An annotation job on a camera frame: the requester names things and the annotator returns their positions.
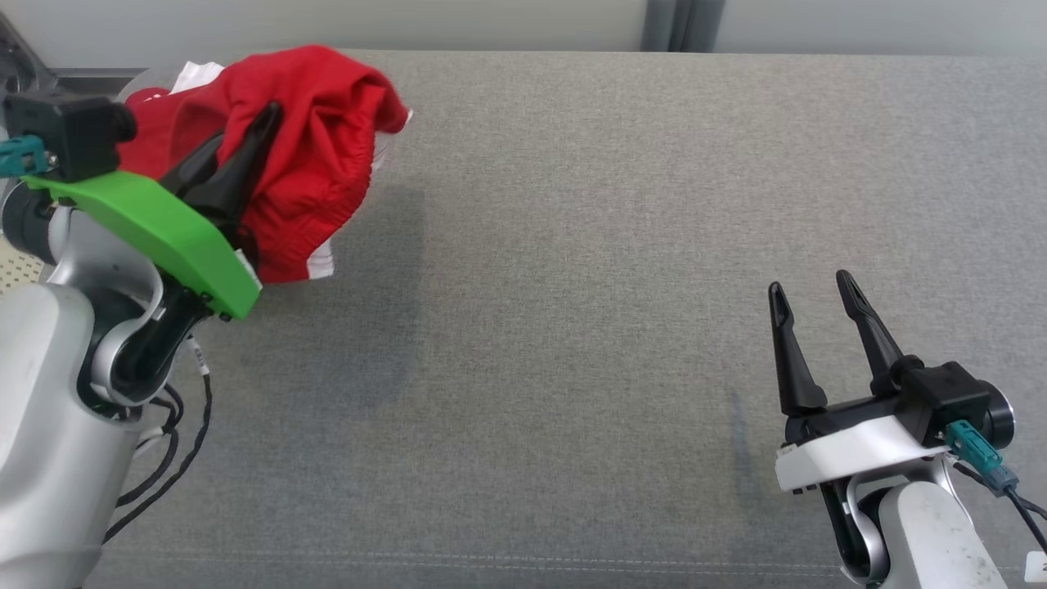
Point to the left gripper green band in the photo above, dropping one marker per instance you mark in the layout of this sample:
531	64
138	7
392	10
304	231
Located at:
172	237

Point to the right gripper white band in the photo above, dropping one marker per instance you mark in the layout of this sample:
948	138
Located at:
859	450

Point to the red shorts white stripe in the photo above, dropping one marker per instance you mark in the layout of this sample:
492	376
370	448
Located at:
319	139

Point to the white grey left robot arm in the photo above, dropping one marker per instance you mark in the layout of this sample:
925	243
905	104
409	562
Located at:
41	409

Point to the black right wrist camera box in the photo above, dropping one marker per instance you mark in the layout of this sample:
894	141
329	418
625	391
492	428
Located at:
949	393

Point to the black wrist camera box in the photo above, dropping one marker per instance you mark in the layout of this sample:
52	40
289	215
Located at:
949	393
78	135

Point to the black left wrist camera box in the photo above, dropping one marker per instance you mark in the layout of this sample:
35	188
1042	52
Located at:
78	135

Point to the grey wall skirting rail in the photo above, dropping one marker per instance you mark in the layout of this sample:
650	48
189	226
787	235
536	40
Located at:
94	80

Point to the teal right camera connector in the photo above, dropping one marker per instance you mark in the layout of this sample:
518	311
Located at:
977	454

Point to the teal camera connector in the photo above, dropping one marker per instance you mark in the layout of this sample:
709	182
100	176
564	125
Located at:
20	155
977	454

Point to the teal left camera connector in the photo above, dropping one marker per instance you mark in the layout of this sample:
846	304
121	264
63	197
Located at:
20	155

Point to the grey metal frame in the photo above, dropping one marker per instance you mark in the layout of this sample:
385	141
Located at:
24	57

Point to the grey vertical post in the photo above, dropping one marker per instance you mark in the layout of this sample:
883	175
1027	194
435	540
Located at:
702	24
661	24

